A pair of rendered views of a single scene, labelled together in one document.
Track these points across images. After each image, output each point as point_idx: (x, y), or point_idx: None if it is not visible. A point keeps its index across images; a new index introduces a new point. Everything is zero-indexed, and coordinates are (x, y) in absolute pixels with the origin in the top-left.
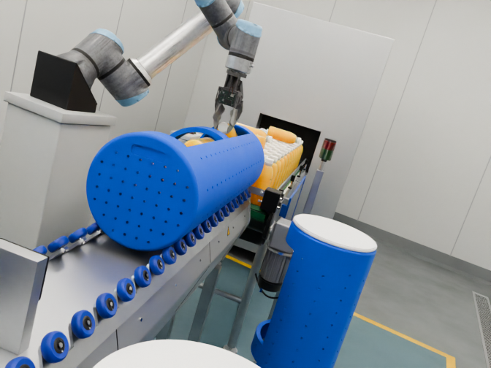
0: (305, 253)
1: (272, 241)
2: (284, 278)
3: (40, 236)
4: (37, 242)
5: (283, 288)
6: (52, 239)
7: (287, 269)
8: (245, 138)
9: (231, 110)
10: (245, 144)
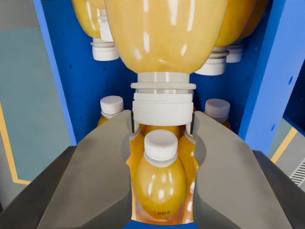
0: None
1: None
2: (289, 122)
3: (2, 27)
4: (7, 28)
5: (284, 119)
6: (3, 6)
7: (296, 128)
8: (299, 16)
9: (200, 227)
10: (278, 112)
